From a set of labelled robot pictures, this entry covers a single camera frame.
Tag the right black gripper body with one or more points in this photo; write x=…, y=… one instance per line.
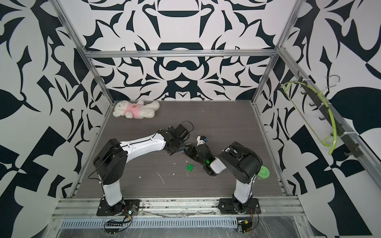
x=192, y=153

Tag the black connector box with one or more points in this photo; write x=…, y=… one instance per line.
x=113, y=226
x=244, y=226

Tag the black connector box left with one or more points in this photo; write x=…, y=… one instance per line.
x=113, y=226

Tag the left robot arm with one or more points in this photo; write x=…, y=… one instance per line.
x=110, y=162

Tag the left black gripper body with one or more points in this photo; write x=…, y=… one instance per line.
x=180, y=147

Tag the black wall hook rack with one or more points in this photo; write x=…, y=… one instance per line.
x=339, y=132

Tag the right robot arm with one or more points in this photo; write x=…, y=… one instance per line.
x=242, y=162

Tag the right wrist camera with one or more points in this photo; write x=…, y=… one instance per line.
x=201, y=140

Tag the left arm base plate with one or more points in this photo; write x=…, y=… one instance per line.
x=122, y=207

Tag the green plastic hanger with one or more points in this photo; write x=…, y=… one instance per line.
x=320, y=104

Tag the white teddy bear pink shirt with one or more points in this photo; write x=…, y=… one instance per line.
x=136, y=110

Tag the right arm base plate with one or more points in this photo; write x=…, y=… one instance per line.
x=233, y=206

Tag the dark green lego brick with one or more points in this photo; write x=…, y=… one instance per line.
x=190, y=167

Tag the black connector box right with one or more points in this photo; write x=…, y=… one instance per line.
x=244, y=226

